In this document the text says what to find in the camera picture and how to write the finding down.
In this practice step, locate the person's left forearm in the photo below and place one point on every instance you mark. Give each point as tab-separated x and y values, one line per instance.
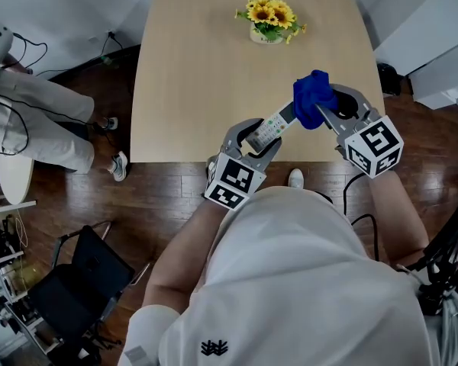
183	254

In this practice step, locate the black equipment rig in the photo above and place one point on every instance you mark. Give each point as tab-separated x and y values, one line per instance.
450	250

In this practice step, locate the small white cabinet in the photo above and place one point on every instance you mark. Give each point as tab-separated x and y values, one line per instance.
442	82

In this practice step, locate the person's right forearm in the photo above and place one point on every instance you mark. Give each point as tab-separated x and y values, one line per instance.
398	216

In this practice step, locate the white round side table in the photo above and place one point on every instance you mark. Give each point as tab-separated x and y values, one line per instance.
15	177

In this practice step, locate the large white cabinet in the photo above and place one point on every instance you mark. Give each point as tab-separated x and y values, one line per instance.
431	21

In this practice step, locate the potted yellow sunflowers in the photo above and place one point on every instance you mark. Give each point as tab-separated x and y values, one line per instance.
265	13

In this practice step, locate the person's white shoe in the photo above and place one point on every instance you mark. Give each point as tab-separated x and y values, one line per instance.
110	123
296	177
119	166

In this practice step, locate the person's white shirt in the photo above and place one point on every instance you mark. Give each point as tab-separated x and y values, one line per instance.
290	280

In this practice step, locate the blue cloth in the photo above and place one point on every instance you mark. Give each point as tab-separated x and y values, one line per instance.
313	97

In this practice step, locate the black bin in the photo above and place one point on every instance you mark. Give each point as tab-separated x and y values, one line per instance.
388	78

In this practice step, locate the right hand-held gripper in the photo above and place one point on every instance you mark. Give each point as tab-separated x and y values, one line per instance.
374	147

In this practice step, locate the black chair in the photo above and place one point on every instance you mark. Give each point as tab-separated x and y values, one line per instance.
80	280

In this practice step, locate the white remote control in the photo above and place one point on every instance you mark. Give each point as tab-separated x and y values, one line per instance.
273	126

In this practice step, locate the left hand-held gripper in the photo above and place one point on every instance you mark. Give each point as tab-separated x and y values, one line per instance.
233	181

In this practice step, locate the person's right white shoe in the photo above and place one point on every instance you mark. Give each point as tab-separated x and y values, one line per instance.
296	177

